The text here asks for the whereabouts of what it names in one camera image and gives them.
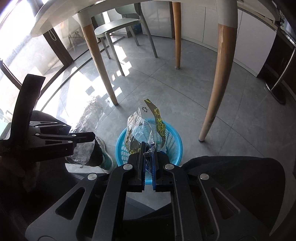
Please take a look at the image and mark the green plastic chair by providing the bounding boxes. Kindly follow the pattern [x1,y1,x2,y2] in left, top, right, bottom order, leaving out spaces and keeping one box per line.
[94,2,159,77]

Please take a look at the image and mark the person's left sneaker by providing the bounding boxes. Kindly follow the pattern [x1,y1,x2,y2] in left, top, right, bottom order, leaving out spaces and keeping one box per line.
[94,136,117,173]

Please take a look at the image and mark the balcony folding chair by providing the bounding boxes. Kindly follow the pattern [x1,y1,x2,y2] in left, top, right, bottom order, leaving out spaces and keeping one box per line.
[67,17,85,53]

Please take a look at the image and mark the round white table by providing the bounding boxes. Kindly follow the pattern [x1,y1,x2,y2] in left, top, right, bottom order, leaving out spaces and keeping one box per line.
[30,0,280,142]

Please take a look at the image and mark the clear yellow-print snack bag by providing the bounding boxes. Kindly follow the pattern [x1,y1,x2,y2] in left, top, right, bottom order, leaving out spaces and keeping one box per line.
[125,98,167,154]

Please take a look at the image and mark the white plastic shopping bag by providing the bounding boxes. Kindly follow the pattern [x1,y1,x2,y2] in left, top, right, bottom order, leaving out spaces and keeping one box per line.
[67,96,103,168]

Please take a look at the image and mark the blue plastic waste basket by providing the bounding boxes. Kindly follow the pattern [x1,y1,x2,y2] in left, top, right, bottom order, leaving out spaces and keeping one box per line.
[115,117,183,185]

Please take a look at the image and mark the white kitchen counter cabinets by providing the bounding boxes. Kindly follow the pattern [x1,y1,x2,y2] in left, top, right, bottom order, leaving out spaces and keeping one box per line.
[140,0,278,77]

